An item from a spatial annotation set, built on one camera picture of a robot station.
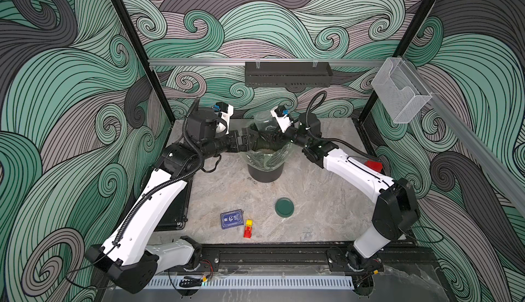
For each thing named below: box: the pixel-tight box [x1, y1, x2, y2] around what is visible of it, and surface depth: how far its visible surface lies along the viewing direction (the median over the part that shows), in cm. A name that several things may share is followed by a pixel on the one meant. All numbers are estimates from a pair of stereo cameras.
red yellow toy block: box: [243, 219, 254, 239], surface depth 81 cm
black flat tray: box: [155, 176, 193, 232], surface depth 79 cm
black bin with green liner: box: [240, 138, 294, 183], surface depth 81 cm
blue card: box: [220, 209, 245, 230], surface depth 83 cm
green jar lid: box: [274, 196, 295, 218], surface depth 88 cm
